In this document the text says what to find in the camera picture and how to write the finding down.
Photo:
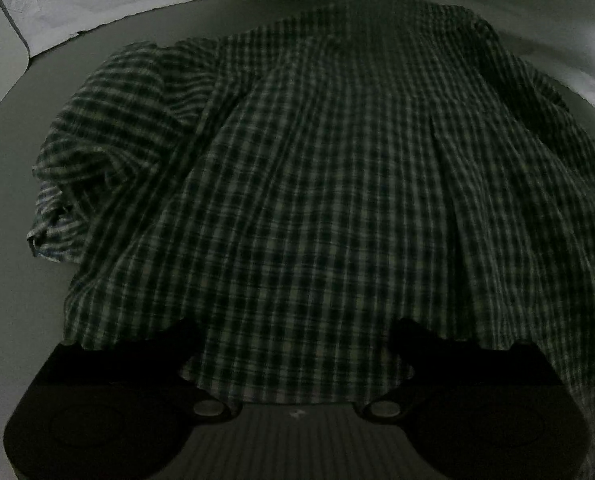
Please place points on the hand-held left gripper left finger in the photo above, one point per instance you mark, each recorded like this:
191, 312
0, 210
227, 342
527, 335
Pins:
177, 345

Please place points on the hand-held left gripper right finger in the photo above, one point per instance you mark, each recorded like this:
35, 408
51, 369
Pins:
412, 347

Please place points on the dark plaid shirt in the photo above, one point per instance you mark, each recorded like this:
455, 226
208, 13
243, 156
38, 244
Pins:
327, 200

